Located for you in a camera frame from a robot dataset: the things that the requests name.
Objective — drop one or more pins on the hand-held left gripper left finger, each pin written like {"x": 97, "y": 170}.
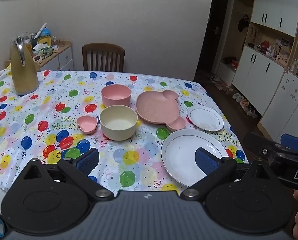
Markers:
{"x": 89, "y": 158}

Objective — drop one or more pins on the pink round bowl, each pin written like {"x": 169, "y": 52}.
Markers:
{"x": 116, "y": 96}

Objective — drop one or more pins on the white stick tool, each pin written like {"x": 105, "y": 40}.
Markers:
{"x": 41, "y": 30}

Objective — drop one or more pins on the dark wooden chair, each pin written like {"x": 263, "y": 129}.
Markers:
{"x": 102, "y": 57}

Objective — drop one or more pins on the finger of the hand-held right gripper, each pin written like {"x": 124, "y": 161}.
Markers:
{"x": 260, "y": 145}
{"x": 296, "y": 142}

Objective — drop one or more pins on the white kitchen timer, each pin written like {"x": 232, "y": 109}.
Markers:
{"x": 37, "y": 58}

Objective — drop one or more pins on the clear glass bottle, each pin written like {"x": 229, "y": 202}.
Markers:
{"x": 54, "y": 40}

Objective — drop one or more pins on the clear drinking glass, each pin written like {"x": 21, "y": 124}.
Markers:
{"x": 61, "y": 42}

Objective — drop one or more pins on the pink divided plate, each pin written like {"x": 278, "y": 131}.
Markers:
{"x": 154, "y": 107}

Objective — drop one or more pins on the black hanging bag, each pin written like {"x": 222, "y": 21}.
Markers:
{"x": 244, "y": 23}

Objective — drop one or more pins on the wooden sideboard with drawers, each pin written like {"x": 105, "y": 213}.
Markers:
{"x": 62, "y": 58}

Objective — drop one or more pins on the dark door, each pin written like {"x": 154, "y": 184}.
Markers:
{"x": 217, "y": 30}

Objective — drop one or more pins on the balloon printed tablecloth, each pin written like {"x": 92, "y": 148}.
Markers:
{"x": 139, "y": 157}

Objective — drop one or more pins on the beige thermos jug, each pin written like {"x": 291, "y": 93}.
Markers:
{"x": 24, "y": 80}

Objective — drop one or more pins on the cream round bowl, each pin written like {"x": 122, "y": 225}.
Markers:
{"x": 117, "y": 127}

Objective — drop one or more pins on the green tissue box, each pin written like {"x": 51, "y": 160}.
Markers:
{"x": 44, "y": 50}

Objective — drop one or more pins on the light wooden chair back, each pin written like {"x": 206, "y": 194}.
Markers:
{"x": 37, "y": 67}

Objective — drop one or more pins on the small white plate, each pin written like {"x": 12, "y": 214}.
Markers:
{"x": 205, "y": 117}

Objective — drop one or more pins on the row of shoes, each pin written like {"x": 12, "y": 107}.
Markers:
{"x": 239, "y": 97}

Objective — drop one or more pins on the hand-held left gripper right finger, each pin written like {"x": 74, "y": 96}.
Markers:
{"x": 206, "y": 161}

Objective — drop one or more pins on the yellow black bag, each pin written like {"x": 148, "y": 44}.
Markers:
{"x": 44, "y": 39}

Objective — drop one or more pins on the large white plate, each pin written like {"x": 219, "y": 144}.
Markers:
{"x": 181, "y": 152}

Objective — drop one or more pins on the white wall cabinet unit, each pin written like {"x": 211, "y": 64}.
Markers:
{"x": 266, "y": 77}

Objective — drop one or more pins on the pink heart-shaped dish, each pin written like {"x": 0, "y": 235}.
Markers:
{"x": 87, "y": 124}

